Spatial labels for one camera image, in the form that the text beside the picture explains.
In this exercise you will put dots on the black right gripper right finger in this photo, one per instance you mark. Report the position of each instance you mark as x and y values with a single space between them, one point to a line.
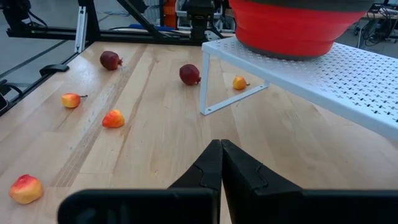
280 205

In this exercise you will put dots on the small red yellow peach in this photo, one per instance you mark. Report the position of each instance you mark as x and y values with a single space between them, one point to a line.
26 189
113 119

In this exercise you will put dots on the shelving unit with orange bins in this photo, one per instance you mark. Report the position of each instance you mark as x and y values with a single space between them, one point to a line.
170 14

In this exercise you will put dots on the white perforated metal shelf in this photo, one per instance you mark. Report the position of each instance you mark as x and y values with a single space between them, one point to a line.
342 81

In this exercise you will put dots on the blue flat board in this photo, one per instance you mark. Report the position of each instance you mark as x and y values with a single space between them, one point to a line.
152 27

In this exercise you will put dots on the silver metal bracket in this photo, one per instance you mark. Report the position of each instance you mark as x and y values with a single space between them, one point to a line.
81 28

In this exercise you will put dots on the black table clamp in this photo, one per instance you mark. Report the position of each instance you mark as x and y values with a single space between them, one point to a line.
54 69

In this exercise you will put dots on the small yellow orange pear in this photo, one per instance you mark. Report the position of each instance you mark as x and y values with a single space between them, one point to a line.
71 100
240 83

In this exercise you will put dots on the red colander bowl grey rim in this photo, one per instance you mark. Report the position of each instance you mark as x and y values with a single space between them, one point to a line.
289 28

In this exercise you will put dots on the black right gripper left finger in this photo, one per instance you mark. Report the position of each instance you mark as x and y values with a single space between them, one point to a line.
140 207

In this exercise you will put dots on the dark red pomegranate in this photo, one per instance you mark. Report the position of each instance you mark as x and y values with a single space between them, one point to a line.
110 60
189 74

